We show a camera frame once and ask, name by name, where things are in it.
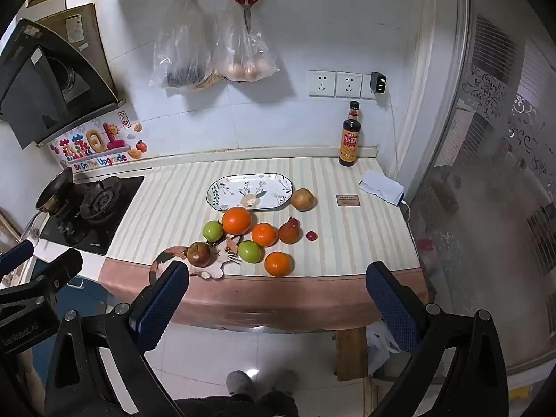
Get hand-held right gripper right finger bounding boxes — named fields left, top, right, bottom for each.
left=366, top=262, right=515, bottom=417

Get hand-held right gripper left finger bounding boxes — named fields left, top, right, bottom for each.
left=44, top=262, right=190, bottom=417

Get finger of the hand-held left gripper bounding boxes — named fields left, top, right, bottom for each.
left=0, top=240, right=34, bottom=273
left=41, top=247, right=84, bottom=292

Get dark red brown apple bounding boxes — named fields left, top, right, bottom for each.
left=187, top=242, right=213, bottom=267

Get green apple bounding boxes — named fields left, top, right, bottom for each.
left=202, top=221, right=225, bottom=242
left=237, top=240, right=262, bottom=264

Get large orange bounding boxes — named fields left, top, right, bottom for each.
left=222, top=207, right=253, bottom=236

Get small orange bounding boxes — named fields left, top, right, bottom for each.
left=264, top=251, right=294, bottom=277
left=251, top=223, right=278, bottom=247

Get reddish orange pomegranate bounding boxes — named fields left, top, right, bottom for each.
left=278, top=217, right=302, bottom=245

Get brown pear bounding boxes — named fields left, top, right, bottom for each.
left=290, top=188, right=316, bottom=212

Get floral oval ceramic plate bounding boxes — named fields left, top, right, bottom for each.
left=206, top=173, right=295, bottom=212

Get person's left forearm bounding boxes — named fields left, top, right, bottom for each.
left=9, top=347, right=40, bottom=404

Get white plastic bag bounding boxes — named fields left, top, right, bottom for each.
left=367, top=319, right=401, bottom=374

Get wooden stool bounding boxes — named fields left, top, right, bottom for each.
left=334, top=328, right=369, bottom=381

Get black gas stove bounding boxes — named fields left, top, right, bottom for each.
left=39, top=175, right=145, bottom=256

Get small dark frying pan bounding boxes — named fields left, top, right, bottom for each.
left=19, top=167, right=75, bottom=244

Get striped tablecloth with cat print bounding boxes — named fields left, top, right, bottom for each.
left=99, top=156, right=428, bottom=328

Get grey fuzzy slipper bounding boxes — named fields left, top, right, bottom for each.
left=226, top=370, right=257, bottom=398

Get white folded cloth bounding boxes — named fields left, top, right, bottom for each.
left=359, top=170, right=406, bottom=205

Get dark sauce bottle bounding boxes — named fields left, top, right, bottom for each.
left=338, top=101, right=362, bottom=167

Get patterned glass sliding door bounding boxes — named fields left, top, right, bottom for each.
left=412, top=0, right=556, bottom=378

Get black range hood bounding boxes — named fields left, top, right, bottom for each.
left=0, top=17, right=120, bottom=150

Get clear plastic bag dark contents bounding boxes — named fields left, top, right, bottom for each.
left=150, top=0, right=215, bottom=92

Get clear plastic bag of eggs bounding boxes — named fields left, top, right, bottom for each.
left=211, top=0, right=280, bottom=83

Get colourful wall sticker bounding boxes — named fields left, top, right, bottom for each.
left=49, top=111, right=148, bottom=172

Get white cable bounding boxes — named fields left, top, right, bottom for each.
left=386, top=93, right=412, bottom=227

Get white wall outlet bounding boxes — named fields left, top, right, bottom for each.
left=308, top=69, right=336, bottom=97
left=361, top=74, right=386, bottom=101
left=336, top=71, right=362, bottom=99

